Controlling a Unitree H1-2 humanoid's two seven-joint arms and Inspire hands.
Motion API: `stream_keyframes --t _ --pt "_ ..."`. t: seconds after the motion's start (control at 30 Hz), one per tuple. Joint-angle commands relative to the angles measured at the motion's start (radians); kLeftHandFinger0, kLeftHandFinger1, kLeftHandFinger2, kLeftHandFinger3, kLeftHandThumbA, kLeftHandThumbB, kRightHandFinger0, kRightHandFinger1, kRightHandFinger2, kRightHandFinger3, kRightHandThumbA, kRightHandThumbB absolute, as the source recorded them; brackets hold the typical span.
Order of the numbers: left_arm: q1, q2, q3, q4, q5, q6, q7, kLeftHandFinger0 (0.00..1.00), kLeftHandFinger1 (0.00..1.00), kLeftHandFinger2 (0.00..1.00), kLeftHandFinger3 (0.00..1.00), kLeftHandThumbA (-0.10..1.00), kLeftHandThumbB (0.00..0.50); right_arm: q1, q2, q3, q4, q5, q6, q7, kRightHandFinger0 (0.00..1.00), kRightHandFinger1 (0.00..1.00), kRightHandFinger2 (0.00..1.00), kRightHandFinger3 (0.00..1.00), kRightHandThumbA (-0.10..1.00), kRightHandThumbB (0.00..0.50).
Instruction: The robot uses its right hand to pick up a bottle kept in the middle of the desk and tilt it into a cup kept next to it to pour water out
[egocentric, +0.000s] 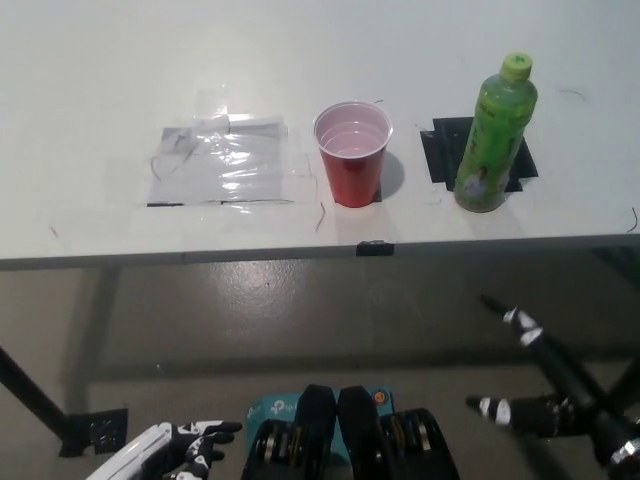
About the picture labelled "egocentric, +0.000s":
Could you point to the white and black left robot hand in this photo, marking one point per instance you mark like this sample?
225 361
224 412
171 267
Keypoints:
175 442

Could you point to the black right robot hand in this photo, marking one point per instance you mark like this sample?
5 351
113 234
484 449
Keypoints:
580 400

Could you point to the green tea plastic bottle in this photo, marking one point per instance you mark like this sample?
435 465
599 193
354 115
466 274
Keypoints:
492 135

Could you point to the black robot torso blocks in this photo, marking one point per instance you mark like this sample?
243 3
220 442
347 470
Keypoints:
357 435

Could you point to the red plastic cup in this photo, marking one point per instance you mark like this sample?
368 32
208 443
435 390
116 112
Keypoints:
352 175

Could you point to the teal tp-link box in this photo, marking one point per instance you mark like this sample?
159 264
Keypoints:
270 407

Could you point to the black table leg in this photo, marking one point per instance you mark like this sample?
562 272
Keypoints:
30 387

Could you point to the black tape tab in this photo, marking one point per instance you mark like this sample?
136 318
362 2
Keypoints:
375 248

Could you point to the clear taped plastic sheet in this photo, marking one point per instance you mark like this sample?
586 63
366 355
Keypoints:
215 165

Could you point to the large black tape square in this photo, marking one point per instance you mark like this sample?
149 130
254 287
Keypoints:
445 150

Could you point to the clear tape strip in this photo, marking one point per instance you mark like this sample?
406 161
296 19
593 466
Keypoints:
210 97

